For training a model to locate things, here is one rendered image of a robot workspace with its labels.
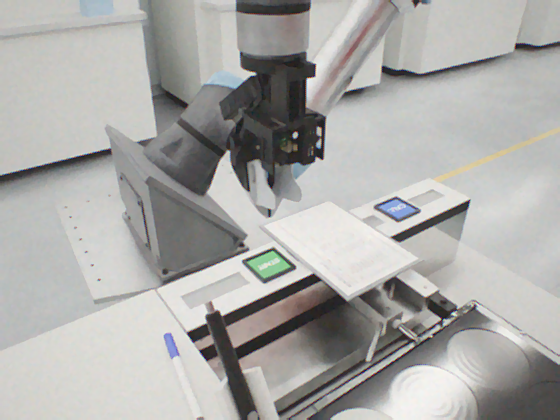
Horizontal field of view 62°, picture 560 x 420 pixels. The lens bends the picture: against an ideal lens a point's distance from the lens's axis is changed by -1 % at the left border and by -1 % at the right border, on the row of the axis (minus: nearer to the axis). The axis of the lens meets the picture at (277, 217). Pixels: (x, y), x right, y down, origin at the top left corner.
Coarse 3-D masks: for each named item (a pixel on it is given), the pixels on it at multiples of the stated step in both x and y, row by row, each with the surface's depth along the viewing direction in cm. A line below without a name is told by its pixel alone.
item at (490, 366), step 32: (480, 320) 65; (416, 352) 60; (448, 352) 61; (480, 352) 61; (512, 352) 60; (384, 384) 56; (416, 384) 56; (448, 384) 56; (480, 384) 56; (512, 384) 56; (544, 384) 56; (320, 416) 53; (416, 416) 53; (448, 416) 53; (480, 416) 53; (512, 416) 53; (544, 416) 53
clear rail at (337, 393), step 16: (448, 320) 65; (416, 336) 62; (432, 336) 63; (400, 352) 60; (368, 368) 58; (384, 368) 59; (352, 384) 56; (320, 400) 54; (336, 400) 55; (304, 416) 52
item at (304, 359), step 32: (384, 288) 74; (320, 320) 68; (352, 320) 68; (416, 320) 70; (256, 352) 63; (288, 352) 63; (320, 352) 63; (352, 352) 63; (288, 384) 59; (320, 384) 61
